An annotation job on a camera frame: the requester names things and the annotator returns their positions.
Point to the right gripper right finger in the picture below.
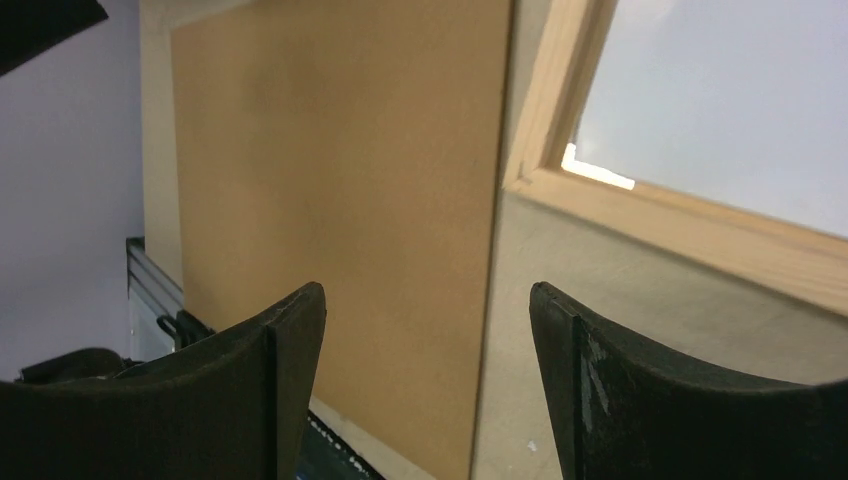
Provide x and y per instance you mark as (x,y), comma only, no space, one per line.
(623,406)

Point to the brown backing board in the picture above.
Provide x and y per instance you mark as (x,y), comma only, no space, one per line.
(356,144)

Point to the printed photo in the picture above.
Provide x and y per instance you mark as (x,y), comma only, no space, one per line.
(743,103)

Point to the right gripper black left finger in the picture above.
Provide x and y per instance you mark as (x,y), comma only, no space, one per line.
(231,406)

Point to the wooden picture frame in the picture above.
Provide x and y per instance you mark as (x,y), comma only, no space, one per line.
(793,260)

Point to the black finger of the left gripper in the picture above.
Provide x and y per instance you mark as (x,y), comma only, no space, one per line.
(31,27)

